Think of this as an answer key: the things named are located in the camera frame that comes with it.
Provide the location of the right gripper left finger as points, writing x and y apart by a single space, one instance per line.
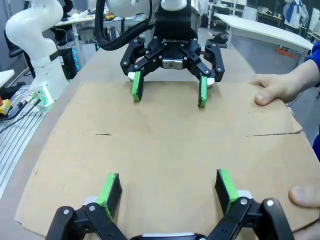
105 215

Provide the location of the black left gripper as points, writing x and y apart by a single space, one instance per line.
173 42

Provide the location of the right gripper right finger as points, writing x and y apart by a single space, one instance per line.
240 215

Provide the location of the brown cardboard box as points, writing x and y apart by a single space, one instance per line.
160 150

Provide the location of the left forearm blue sleeve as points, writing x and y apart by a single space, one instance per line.
318 147

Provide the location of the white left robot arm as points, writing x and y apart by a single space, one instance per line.
25 32

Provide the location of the right forearm blue sleeve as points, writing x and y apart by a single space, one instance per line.
313 62

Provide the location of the person's left hand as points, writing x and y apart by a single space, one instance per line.
305 197

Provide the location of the person's right hand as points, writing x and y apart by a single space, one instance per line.
277 85

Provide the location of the white table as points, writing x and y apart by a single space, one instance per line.
262 31

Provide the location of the cluttered white workbench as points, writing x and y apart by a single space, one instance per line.
85 21

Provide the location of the black computer tower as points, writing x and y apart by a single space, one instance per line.
68 63

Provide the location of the orange object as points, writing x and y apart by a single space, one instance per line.
286 52

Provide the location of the person in blue vest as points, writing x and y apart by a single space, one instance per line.
296 15

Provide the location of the red emergency stop button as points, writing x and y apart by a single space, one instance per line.
4 106

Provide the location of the black office chair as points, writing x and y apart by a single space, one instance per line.
15 50

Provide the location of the aluminium base plate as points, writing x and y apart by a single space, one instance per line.
17 155

